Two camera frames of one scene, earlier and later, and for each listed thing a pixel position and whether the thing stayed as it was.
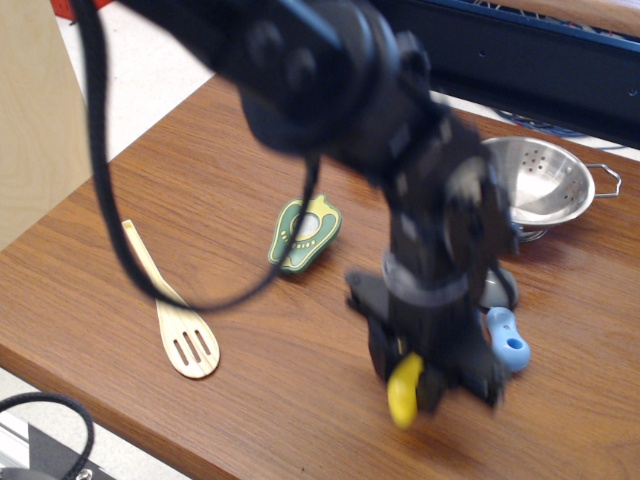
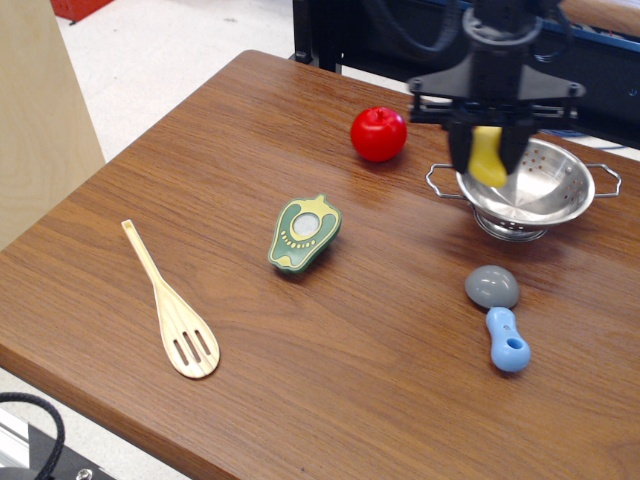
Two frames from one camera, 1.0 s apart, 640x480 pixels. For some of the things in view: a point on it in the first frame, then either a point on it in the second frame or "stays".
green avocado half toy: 321,226 stays
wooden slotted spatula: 188,341 stays
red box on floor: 65,8 stays
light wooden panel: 45,146 stays
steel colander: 545,185 stays
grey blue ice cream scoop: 499,291 stays
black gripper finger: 386,349 -> 460,141
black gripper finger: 432,387 -> 514,142
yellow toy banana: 402,390 -> 486,163
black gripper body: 428,306 -> 493,87
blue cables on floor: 546,128 stays
